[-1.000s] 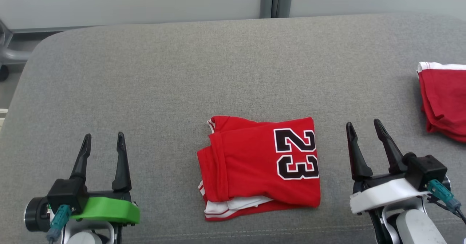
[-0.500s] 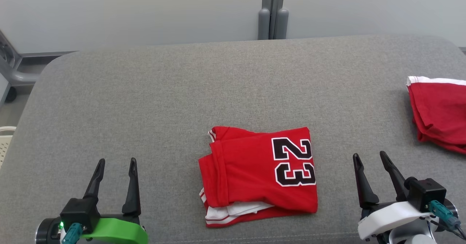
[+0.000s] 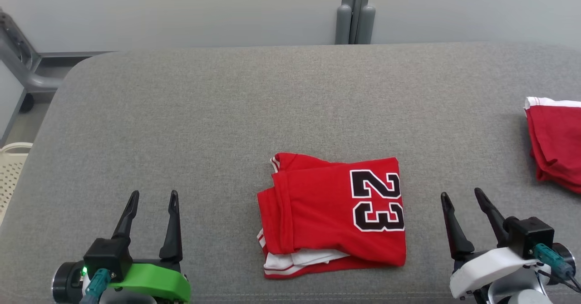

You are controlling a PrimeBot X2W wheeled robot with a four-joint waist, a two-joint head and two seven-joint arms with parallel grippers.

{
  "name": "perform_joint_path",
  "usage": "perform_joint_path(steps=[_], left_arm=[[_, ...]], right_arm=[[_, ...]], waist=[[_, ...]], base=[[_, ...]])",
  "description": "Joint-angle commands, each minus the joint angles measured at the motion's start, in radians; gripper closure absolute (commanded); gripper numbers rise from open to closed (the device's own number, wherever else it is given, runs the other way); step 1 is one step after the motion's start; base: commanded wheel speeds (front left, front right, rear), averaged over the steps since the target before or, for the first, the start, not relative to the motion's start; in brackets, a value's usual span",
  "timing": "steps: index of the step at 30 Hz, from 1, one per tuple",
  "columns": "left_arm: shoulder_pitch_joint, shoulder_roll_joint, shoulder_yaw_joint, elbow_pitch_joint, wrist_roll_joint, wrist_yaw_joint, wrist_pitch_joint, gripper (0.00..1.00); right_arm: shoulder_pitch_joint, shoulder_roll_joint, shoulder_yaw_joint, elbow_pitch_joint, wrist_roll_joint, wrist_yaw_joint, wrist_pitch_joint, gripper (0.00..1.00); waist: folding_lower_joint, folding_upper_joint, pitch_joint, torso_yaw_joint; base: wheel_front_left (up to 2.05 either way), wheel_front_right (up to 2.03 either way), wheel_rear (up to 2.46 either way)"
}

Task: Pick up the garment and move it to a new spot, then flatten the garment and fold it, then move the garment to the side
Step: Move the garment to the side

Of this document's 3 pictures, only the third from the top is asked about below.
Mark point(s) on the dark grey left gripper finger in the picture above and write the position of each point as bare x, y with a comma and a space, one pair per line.
126, 222
172, 240

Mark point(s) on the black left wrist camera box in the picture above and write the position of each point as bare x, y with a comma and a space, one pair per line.
106, 256

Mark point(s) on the white perforated laundry basket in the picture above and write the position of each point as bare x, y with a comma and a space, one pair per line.
11, 172

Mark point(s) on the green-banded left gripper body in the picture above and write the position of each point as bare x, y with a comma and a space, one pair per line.
154, 279

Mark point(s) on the grey partition post with caps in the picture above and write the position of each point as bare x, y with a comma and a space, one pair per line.
355, 0

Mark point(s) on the red shorts with white stripe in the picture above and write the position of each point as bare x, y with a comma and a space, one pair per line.
558, 145

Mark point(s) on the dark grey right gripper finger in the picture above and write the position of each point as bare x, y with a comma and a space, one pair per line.
497, 220
458, 240

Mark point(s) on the red shirt with white sleeves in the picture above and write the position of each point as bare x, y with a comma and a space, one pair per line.
317, 204

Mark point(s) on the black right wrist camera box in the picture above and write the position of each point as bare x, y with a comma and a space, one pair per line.
531, 236

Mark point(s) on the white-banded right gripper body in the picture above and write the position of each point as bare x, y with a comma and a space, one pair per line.
485, 270

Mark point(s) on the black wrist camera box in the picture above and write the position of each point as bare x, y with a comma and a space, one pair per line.
106, 256
531, 236

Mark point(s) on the grey wheeled metal frame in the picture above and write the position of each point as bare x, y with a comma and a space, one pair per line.
41, 82

